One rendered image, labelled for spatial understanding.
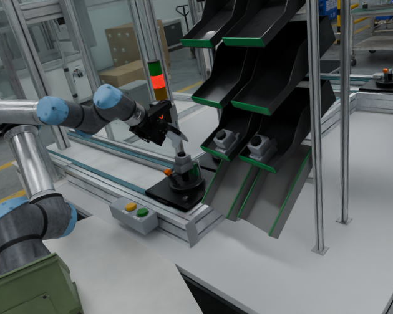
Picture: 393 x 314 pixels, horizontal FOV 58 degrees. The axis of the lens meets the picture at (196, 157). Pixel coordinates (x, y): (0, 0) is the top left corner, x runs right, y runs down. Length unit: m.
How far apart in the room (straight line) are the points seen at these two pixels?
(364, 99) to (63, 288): 1.75
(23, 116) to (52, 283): 0.48
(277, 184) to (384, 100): 1.19
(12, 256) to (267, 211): 0.72
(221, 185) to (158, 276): 0.35
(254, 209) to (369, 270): 0.36
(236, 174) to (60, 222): 0.58
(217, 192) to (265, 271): 0.29
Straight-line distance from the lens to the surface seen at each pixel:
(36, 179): 1.30
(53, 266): 1.05
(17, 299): 1.09
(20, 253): 1.11
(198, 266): 1.18
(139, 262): 1.27
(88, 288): 1.25
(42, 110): 1.06
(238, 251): 1.21
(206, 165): 1.50
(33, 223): 1.17
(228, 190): 1.16
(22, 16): 2.14
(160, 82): 1.45
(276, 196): 1.07
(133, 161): 1.82
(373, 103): 2.17
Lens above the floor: 1.66
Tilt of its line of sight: 26 degrees down
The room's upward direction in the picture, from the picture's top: 11 degrees counter-clockwise
